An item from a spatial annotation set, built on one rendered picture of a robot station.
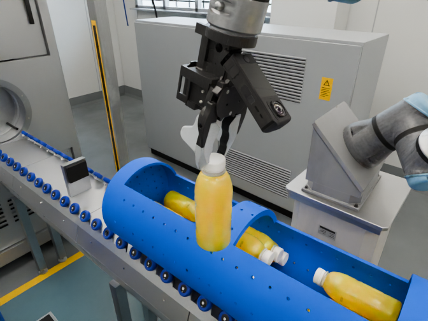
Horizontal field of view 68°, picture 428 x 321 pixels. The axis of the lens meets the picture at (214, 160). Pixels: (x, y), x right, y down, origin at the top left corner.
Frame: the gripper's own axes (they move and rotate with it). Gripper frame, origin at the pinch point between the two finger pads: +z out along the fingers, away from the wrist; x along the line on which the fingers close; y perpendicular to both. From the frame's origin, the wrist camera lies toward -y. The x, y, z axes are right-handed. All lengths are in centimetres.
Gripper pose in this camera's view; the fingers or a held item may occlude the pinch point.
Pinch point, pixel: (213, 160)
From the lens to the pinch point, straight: 52.4
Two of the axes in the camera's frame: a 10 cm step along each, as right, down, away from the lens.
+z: -2.0, 8.2, 5.4
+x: -6.5, 3.0, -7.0
